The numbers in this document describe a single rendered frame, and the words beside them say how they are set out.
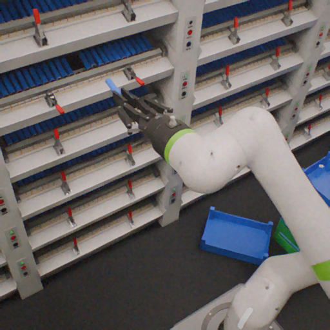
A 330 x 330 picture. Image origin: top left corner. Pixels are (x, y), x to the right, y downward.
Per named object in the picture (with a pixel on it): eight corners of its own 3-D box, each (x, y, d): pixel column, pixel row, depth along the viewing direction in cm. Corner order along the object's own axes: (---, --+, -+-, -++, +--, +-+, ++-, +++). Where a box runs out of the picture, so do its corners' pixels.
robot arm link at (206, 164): (194, 180, 83) (206, 213, 91) (244, 142, 86) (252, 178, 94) (154, 144, 93) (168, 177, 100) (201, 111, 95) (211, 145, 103)
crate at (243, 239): (269, 231, 213) (273, 222, 207) (263, 267, 200) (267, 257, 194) (209, 216, 218) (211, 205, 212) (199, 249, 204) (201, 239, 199)
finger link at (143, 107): (155, 116, 104) (160, 114, 105) (135, 95, 112) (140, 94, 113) (155, 130, 107) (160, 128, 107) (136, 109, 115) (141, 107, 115)
